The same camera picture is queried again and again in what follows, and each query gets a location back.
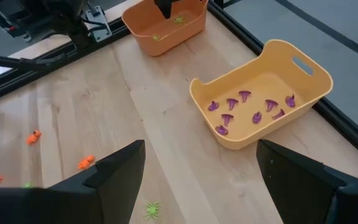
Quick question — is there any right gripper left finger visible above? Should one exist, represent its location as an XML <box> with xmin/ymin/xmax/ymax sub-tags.
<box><xmin>48</xmin><ymin>139</ymin><xmax>146</xmax><ymax>224</ymax></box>

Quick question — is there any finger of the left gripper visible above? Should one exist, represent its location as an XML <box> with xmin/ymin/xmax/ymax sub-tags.
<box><xmin>165</xmin><ymin>0</ymin><xmax>180</xmax><ymax>19</ymax></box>
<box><xmin>153</xmin><ymin>0</ymin><xmax>167</xmax><ymax>19</ymax></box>

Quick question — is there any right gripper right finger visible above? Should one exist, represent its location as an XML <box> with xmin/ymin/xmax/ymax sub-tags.
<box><xmin>255</xmin><ymin>139</ymin><xmax>347</xmax><ymax>224</ymax></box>

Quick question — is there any orange plastic bin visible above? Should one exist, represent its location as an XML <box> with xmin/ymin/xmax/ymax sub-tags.
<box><xmin>121</xmin><ymin>0</ymin><xmax>209</xmax><ymax>57</ymax></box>

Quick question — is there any yellow plastic bin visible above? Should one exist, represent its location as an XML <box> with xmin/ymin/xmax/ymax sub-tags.
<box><xmin>189</xmin><ymin>39</ymin><xmax>334</xmax><ymax>151</ymax></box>

